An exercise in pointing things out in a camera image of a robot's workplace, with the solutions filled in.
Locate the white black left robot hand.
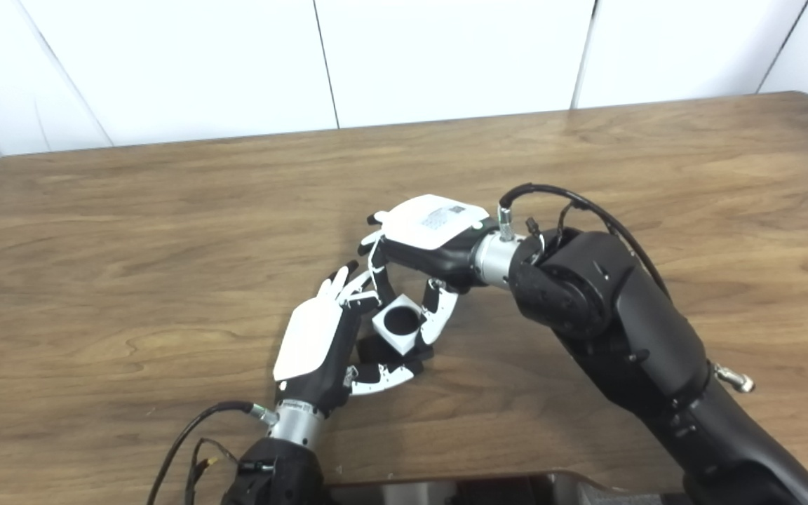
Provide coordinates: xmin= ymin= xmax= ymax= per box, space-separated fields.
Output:
xmin=273 ymin=261 xmax=415 ymax=420

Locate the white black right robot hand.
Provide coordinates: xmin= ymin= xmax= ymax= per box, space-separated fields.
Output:
xmin=357 ymin=194 xmax=499 ymax=346

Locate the black peg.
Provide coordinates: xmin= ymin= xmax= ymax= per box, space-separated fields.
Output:
xmin=355 ymin=309 xmax=435 ymax=379

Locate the white square piece with hole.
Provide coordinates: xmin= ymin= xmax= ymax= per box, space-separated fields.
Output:
xmin=372 ymin=295 xmax=426 ymax=355

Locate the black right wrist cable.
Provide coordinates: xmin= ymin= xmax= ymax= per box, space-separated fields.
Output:
xmin=499 ymin=183 xmax=671 ymax=299

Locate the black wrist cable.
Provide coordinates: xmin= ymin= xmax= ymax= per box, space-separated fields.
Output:
xmin=146 ymin=401 xmax=278 ymax=505
xmin=499 ymin=183 xmax=671 ymax=299

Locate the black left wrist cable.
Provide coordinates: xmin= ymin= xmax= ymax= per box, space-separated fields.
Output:
xmin=146 ymin=401 xmax=278 ymax=505

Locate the thin wire with yellow connector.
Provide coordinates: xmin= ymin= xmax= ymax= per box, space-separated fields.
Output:
xmin=183 ymin=438 xmax=238 ymax=505

